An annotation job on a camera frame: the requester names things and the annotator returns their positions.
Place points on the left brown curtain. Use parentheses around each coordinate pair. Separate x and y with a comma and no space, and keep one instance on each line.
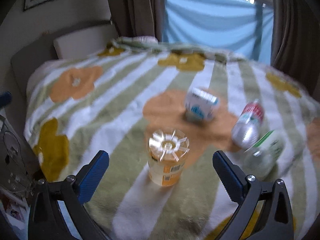
(134,18)

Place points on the right brown curtain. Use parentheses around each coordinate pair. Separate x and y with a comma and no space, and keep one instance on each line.
(295,42)

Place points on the dark headboard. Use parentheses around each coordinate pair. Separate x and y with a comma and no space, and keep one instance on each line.
(30,57)

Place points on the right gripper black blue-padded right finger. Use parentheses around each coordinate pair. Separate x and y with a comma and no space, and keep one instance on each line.
(275,220)

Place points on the white pillow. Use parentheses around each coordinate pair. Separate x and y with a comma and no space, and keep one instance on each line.
(81,43)

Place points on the light blue hanging cloth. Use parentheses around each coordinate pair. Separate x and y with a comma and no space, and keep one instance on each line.
(236,25)

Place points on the white blue-label cup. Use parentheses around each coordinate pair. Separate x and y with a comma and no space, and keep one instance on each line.
(200,105)

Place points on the brown curtain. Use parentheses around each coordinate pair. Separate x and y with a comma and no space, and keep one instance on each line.
(134,18)
(295,42)

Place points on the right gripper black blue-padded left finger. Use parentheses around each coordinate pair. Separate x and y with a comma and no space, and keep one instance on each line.
(45,218)

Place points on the clear orange-label cup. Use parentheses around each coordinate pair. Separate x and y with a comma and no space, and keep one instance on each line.
(168,150)

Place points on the floral striped blanket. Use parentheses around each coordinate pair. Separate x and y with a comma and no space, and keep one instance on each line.
(115,100)

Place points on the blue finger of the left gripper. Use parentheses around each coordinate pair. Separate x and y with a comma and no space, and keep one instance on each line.
(5,99)

